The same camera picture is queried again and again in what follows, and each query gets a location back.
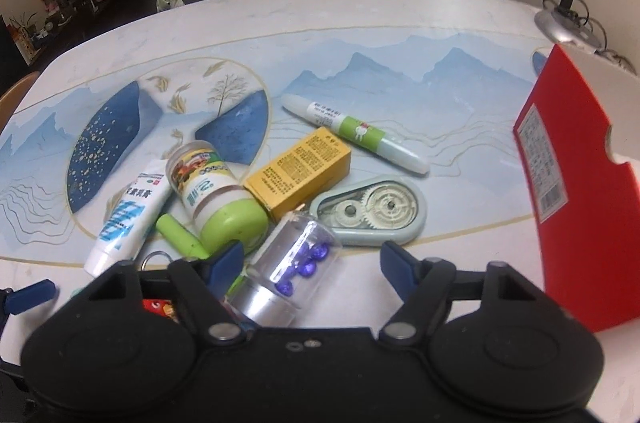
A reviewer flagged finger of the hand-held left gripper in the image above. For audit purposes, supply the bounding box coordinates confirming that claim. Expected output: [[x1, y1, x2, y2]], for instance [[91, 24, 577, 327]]
[[0, 280, 57, 318]]

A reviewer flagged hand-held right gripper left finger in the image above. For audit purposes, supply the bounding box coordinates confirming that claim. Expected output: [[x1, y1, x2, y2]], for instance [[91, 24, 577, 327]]
[[70, 242, 251, 345]]

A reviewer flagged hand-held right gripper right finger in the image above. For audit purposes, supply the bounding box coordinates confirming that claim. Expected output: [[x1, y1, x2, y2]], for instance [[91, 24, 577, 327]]
[[378, 241, 557, 346]]

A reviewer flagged pale blue correction tape dispenser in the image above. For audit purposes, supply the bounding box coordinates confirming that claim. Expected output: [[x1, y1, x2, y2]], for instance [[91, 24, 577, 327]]
[[309, 175, 426, 249]]

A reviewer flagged clear bottle with blue capsules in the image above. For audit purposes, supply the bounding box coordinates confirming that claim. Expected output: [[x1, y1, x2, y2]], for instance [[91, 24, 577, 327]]
[[224, 212, 343, 329]]

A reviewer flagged red toy keychain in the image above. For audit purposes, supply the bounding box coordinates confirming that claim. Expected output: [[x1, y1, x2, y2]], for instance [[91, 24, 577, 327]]
[[140, 249, 178, 320]]

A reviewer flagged white tube with blue label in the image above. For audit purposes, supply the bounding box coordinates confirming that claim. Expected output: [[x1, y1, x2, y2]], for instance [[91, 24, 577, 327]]
[[84, 158, 173, 278]]

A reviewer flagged red cardboard box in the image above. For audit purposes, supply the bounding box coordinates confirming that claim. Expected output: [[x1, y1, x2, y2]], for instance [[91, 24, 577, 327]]
[[513, 44, 640, 334]]

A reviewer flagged green marker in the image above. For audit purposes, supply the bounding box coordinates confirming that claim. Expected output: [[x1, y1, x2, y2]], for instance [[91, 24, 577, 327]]
[[156, 213, 211, 260]]

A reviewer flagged jar with green lid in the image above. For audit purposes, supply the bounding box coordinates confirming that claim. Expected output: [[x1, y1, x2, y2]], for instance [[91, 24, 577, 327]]
[[166, 142, 270, 254]]

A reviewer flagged yellow cardboard box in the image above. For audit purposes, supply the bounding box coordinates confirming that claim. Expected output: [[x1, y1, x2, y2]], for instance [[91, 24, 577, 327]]
[[243, 127, 352, 223]]

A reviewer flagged white and green pen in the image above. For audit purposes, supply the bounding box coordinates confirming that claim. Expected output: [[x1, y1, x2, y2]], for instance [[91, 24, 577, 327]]
[[281, 94, 431, 176]]

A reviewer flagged wooden chair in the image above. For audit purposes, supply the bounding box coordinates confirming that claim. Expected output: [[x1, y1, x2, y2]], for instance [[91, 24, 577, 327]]
[[0, 72, 42, 130]]

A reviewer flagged dark low cabinet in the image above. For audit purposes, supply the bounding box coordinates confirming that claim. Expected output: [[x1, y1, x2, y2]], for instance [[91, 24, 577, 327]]
[[9, 0, 142, 64]]

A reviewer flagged black lamp cable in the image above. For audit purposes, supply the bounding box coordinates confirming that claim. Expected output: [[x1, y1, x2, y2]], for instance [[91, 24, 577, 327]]
[[542, 0, 639, 76]]

